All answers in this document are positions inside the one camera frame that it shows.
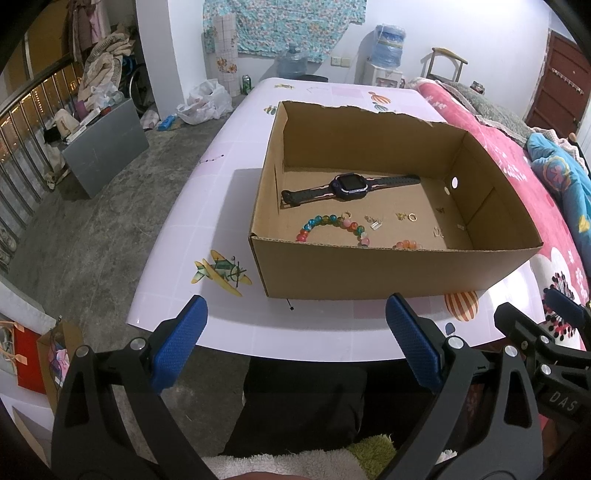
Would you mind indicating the teal floral hanging cloth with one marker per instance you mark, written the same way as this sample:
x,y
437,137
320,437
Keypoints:
x,y
286,27

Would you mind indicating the pile of clothes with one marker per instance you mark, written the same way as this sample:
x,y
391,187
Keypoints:
x,y
104,60

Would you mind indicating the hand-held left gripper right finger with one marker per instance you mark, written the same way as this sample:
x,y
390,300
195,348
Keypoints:
x,y
413,341

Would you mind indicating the brown wooden door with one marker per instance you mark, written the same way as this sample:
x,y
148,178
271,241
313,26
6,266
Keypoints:
x,y
558,83

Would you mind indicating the white plastic bag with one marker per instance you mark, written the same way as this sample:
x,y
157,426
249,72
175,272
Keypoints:
x,y
205,104

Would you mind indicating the grey fluffy blanket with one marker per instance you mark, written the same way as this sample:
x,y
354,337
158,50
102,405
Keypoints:
x,y
489,106

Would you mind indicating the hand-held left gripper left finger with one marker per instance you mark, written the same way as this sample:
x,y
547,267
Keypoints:
x,y
180,341

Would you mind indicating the blue water jug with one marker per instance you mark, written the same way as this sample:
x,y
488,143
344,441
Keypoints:
x,y
291,62

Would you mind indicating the blue packet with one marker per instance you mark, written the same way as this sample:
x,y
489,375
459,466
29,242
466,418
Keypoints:
x,y
166,123

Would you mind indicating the dark blue smart watch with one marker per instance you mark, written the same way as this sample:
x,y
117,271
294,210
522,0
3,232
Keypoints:
x,y
348,184

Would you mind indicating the red gift bag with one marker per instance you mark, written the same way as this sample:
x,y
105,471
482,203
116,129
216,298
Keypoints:
x,y
27,355

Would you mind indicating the blue water dispenser bottle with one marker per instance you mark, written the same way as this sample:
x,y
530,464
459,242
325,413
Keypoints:
x,y
388,46

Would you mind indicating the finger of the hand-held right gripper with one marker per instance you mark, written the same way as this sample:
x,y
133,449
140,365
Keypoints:
x,y
565,305
517,325

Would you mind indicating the dark wheel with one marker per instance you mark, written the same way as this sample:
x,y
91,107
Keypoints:
x,y
134,83

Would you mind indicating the white fluffy cloth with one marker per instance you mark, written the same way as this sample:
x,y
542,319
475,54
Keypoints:
x,y
277,466

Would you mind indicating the metal railing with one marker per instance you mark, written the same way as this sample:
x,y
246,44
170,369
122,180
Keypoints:
x,y
27,152

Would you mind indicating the brown cardboard box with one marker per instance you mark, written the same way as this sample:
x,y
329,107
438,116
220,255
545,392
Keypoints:
x,y
369,277

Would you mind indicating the white wall socket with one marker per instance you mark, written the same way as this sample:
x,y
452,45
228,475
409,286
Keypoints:
x,y
340,61

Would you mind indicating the thin hook earrings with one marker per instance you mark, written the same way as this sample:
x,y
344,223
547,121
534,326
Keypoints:
x,y
437,232

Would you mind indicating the black box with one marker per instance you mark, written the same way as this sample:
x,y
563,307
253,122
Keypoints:
x,y
311,78

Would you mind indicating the wooden chair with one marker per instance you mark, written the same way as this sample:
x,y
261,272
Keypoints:
x,y
445,53

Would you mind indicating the green fluffy cloth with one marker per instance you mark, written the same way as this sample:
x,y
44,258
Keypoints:
x,y
374,445

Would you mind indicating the blue cartoon print blanket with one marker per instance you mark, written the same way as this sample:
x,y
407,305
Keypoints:
x,y
554,170

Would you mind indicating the grey box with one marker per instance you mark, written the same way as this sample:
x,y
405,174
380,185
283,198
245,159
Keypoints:
x,y
106,152

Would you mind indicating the small silver charm earrings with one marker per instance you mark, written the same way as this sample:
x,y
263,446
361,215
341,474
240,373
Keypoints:
x,y
375,225

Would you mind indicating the brown paper bag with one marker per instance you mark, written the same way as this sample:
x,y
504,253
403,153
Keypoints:
x,y
55,341

